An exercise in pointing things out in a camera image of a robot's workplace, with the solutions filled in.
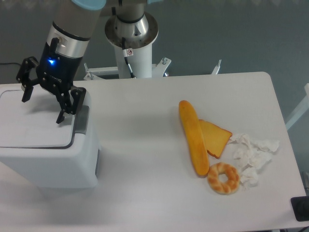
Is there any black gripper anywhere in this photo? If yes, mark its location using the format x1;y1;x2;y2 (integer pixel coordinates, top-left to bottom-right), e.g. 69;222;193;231
16;43;86;124

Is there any white trash can lid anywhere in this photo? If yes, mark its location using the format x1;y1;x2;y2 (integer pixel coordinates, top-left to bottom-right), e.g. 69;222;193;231
0;86;75;148

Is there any white trash can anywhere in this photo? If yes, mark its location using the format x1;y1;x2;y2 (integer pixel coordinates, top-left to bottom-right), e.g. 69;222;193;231
0;84;101;189

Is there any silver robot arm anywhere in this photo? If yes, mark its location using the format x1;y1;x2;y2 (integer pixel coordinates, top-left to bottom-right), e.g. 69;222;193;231
16;0;158;123

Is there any long orange baguette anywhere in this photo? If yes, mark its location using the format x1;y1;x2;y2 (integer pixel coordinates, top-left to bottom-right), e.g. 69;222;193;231
179;100;210;178

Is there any toast slice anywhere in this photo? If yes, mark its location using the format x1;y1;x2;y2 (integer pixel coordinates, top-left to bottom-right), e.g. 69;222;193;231
199;119;233;159

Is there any crumpled white tissue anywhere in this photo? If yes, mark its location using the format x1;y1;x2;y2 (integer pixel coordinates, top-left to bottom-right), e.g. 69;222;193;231
228;133;280;189

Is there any black device at edge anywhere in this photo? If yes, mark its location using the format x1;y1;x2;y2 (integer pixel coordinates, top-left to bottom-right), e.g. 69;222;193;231
291;196;309;222

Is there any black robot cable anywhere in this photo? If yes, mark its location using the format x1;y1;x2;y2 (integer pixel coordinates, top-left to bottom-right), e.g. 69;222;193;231
121;37;137;79

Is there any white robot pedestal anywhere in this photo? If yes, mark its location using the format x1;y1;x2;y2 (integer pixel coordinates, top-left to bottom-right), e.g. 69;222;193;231
84;45;171;80

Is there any white table bracket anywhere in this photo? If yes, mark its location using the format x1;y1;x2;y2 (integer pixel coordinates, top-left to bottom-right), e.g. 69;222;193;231
211;59;222;75

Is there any braided ring bread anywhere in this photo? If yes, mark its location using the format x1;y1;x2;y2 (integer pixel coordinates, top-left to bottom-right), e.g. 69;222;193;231
207;162;240;195

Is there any white frame post right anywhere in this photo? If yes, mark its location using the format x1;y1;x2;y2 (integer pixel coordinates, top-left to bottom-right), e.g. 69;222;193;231
285;83;309;130

